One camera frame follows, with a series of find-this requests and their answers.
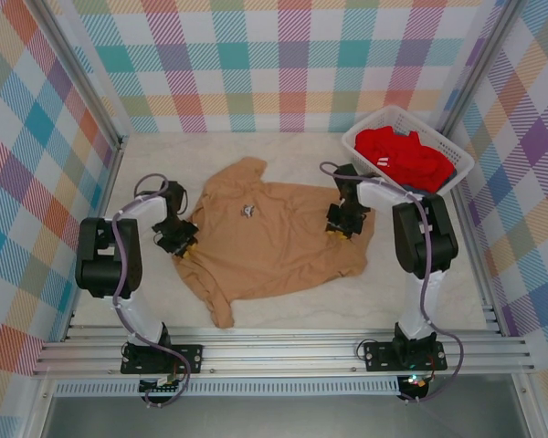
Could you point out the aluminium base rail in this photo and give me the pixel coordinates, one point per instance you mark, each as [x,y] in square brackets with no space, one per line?
[278,356]

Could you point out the aluminium side rail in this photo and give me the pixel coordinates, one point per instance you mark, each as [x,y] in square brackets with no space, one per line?
[105,191]
[477,255]

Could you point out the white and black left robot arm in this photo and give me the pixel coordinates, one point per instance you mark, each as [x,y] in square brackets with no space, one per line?
[102,274]

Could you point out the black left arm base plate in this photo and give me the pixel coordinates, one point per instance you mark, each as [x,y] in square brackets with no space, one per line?
[192,358]

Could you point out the red t-shirt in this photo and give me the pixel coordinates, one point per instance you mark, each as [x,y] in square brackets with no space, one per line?
[411,159]

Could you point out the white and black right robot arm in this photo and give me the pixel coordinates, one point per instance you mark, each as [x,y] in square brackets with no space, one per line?
[443,237]

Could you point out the aluminium corner post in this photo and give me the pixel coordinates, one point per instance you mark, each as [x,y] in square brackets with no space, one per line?
[82,77]
[479,68]

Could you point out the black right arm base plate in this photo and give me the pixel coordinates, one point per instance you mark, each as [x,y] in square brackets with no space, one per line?
[379,356]

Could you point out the white plastic laundry basket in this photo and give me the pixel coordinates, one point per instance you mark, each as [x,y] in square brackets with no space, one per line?
[456,155]

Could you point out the tan t-shirt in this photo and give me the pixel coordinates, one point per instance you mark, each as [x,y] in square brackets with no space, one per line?
[274,246]

